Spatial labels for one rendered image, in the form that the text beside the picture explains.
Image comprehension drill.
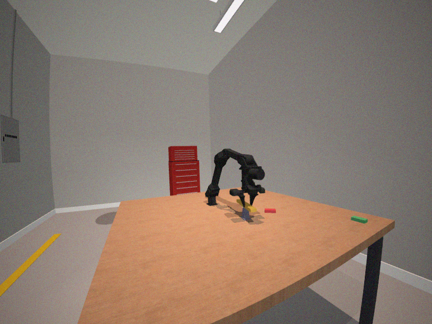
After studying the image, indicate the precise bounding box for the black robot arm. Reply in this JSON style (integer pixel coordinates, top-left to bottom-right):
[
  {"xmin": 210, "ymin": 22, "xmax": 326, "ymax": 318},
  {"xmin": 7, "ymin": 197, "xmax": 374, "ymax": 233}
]
[{"xmin": 205, "ymin": 149, "xmax": 265, "ymax": 206}]

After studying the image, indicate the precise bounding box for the green rectangular block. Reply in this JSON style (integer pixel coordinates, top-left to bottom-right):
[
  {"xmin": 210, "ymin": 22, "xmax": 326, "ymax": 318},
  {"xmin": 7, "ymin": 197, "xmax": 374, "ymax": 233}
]
[{"xmin": 351, "ymin": 215, "xmax": 368, "ymax": 223}]

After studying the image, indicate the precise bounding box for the yellow bar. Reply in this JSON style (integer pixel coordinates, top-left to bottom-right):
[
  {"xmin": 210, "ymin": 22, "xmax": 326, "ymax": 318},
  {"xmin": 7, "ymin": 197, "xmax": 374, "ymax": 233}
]
[{"xmin": 237, "ymin": 199, "xmax": 257, "ymax": 212}]

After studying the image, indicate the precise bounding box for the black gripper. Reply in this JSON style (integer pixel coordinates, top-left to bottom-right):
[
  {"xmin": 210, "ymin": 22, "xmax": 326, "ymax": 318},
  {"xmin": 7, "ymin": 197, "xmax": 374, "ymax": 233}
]
[{"xmin": 230, "ymin": 179, "xmax": 265, "ymax": 207}]

